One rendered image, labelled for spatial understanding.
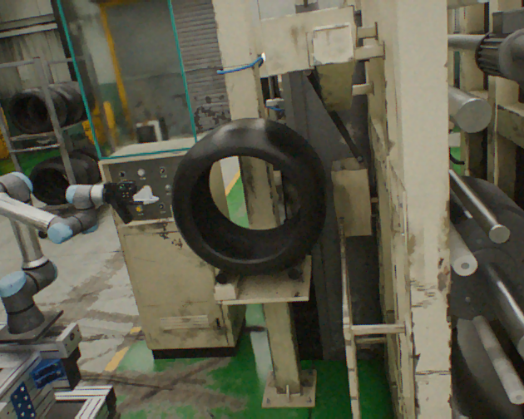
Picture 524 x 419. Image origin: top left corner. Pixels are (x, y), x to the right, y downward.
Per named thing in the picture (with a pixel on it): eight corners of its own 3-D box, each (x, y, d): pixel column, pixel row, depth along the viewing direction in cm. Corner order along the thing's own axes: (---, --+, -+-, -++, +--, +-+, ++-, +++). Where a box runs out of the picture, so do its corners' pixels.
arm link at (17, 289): (-2, 311, 201) (-13, 283, 196) (22, 295, 213) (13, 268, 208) (19, 313, 196) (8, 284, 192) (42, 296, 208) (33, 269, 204)
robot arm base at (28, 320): (0, 335, 201) (-8, 315, 198) (22, 315, 215) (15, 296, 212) (32, 333, 199) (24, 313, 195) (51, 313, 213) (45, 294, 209)
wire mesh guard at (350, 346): (351, 342, 229) (338, 209, 206) (355, 342, 229) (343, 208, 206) (363, 519, 146) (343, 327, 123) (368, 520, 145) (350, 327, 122)
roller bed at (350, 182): (337, 221, 219) (330, 159, 209) (369, 219, 216) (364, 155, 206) (337, 238, 200) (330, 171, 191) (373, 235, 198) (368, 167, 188)
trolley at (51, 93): (85, 203, 656) (44, 60, 593) (128, 198, 649) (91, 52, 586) (35, 242, 531) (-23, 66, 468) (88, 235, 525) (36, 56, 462)
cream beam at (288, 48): (285, 64, 184) (280, 24, 179) (350, 54, 180) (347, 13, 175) (264, 77, 128) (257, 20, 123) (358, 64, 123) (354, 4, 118)
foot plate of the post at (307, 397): (269, 372, 263) (267, 366, 262) (316, 371, 258) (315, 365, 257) (262, 407, 238) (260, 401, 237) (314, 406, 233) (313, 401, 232)
